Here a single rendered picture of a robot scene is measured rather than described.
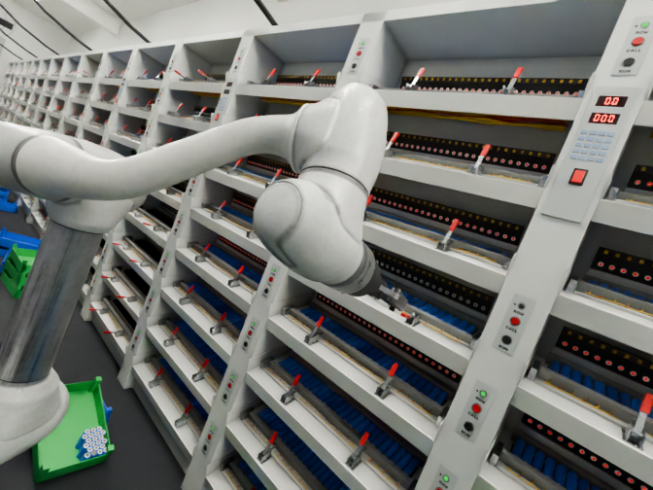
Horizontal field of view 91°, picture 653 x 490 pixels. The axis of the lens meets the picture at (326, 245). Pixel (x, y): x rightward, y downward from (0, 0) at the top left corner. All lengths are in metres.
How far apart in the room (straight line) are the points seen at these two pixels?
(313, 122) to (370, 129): 0.08
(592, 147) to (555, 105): 0.13
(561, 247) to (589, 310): 0.13
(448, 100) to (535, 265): 0.48
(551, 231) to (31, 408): 1.19
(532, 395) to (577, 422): 0.08
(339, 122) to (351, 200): 0.11
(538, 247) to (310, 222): 0.56
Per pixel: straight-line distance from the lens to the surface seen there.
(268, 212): 0.36
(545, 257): 0.80
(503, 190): 0.85
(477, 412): 0.83
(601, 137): 0.87
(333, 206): 0.38
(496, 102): 0.95
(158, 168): 0.55
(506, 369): 0.81
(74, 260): 0.88
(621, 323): 0.80
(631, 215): 0.83
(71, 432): 1.64
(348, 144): 0.43
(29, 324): 0.95
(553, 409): 0.81
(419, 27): 1.24
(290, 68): 1.81
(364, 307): 0.91
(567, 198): 0.83
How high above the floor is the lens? 1.09
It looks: 3 degrees down
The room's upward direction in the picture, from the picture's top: 22 degrees clockwise
